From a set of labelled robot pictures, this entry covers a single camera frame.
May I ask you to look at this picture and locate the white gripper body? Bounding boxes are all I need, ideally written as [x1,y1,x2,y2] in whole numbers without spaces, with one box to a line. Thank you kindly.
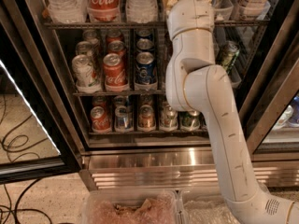
[166,0,214,40]

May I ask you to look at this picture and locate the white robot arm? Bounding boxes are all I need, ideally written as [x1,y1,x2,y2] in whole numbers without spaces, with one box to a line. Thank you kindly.
[165,0,299,224]

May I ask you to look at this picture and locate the green can middle shelf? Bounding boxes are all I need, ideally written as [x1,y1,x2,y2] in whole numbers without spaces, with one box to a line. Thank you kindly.
[216,40,239,74]

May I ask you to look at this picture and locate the blue Pepsi can front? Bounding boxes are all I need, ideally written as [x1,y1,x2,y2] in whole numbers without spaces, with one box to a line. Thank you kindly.
[135,52,156,85]

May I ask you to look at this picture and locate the red coca-cola can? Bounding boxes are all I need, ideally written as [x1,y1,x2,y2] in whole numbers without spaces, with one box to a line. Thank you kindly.
[108,40,127,59]
[103,53,127,86]

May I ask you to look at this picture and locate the red Coca-Cola can front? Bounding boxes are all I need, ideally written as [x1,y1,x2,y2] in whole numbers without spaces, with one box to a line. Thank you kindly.
[103,53,127,86]

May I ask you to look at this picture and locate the white green can bottom shelf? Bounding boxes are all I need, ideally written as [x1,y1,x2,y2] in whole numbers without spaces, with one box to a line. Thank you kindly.
[160,102,178,131]

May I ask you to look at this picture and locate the orange can bottom shelf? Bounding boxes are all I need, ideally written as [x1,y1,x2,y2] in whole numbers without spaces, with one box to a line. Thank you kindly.
[138,105,155,128]

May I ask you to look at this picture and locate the white can front middle shelf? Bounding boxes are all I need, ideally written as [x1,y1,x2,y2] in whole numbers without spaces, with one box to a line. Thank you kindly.
[72,54,98,88]

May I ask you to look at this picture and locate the red can bottom shelf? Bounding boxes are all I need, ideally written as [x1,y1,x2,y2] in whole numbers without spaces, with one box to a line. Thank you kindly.
[91,106,110,132]

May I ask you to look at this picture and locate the steel fridge bottom grille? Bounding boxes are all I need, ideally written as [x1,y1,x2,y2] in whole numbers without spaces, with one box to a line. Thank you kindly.
[79,147,299,190]

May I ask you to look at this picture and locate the open fridge glass door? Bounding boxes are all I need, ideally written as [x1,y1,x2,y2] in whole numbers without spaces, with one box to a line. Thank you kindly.
[0,0,82,184]

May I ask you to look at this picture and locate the clear water bottle middle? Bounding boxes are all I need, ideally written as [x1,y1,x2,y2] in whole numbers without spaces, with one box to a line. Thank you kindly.
[125,0,158,23]

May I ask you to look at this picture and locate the clear water bottle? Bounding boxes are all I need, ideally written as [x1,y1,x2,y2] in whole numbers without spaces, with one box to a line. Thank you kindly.
[125,0,158,23]
[48,0,88,23]

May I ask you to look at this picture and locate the clear water bottle left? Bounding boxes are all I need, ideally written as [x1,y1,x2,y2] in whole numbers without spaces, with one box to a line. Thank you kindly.
[48,0,88,23]

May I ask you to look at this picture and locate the plastic bin with clear wrap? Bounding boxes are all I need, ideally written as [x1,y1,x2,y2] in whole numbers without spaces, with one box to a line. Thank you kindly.
[178,186,240,224]

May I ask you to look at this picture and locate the plastic bin with pink wrap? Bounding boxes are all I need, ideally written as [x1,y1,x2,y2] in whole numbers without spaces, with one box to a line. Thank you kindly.
[79,189,181,224]

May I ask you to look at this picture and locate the middle wire shelf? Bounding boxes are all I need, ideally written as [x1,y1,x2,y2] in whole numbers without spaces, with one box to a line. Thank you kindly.
[73,90,165,97]

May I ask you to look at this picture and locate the wire shelf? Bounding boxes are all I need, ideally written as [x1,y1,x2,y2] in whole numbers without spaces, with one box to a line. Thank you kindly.
[73,90,165,97]
[44,20,270,30]

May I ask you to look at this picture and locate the top wire shelf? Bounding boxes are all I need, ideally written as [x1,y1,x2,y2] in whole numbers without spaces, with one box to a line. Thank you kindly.
[44,20,270,30]

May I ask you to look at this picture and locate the black floor cable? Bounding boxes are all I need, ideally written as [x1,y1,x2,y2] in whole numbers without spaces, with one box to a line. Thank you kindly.
[0,91,54,224]

